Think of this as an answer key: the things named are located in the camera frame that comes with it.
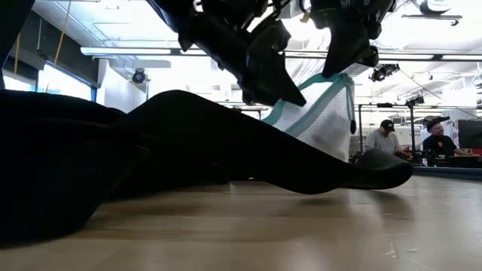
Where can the long ceiling light bar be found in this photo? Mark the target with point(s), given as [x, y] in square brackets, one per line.
[124, 51]
[414, 57]

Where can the white mesh pouch teal trim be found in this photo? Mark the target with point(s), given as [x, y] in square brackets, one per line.
[324, 120]

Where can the black monitor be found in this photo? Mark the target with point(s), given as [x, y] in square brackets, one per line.
[470, 134]

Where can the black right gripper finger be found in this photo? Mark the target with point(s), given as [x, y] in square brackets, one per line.
[346, 45]

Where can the black rail-mounted camera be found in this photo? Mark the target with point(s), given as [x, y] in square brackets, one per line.
[382, 72]

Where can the blue-edged neighbouring table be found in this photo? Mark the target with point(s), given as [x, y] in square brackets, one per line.
[452, 173]

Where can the person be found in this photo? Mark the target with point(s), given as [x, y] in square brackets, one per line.
[384, 141]
[438, 145]

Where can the round black camera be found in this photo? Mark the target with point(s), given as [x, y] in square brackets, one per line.
[138, 76]

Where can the bright window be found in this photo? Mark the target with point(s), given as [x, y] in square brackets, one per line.
[64, 84]

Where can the black backpack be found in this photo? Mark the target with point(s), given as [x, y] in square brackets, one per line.
[150, 158]

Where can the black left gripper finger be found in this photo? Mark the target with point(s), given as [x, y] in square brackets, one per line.
[278, 86]
[250, 94]

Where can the black camera stand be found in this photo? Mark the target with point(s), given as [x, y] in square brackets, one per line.
[413, 128]

